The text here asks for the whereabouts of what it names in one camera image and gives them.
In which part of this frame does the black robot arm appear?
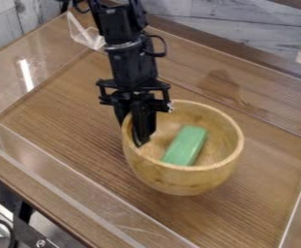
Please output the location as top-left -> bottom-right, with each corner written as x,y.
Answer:
60,0 -> 172,146

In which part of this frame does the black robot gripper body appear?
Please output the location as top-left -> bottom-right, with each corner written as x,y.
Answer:
96,43 -> 170,112

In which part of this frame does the green rectangular block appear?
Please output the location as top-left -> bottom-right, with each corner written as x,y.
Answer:
160,125 -> 208,167

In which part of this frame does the black table leg bracket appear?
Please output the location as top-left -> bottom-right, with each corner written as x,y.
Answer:
13,201 -> 60,248

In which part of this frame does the clear acrylic corner bracket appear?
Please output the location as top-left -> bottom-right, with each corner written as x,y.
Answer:
65,12 -> 106,50

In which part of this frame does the brown wooden bowl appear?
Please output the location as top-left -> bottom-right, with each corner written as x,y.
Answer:
121,99 -> 244,196

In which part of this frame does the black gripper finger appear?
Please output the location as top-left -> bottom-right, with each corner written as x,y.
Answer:
113,101 -> 130,124
132,101 -> 156,147

